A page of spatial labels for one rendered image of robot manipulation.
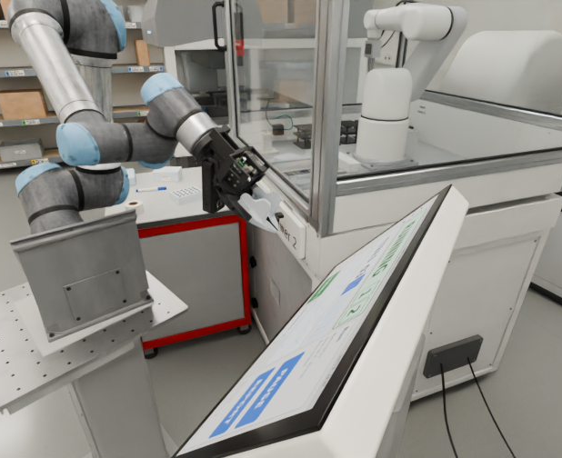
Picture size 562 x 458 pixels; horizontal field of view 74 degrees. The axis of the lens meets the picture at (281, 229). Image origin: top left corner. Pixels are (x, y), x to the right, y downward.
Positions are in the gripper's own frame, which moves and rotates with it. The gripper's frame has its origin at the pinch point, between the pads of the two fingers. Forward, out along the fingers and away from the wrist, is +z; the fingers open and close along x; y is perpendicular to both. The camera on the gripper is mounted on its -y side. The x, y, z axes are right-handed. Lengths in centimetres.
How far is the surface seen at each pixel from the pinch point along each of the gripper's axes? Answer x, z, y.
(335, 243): 31.2, 12.6, -13.6
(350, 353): -30.7, 15.0, 24.8
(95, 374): -17, -4, -69
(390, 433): -20.2, 31.1, 10.4
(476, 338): 84, 82, -30
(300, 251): 31.9, 8.0, -25.3
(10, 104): 155, -308, -302
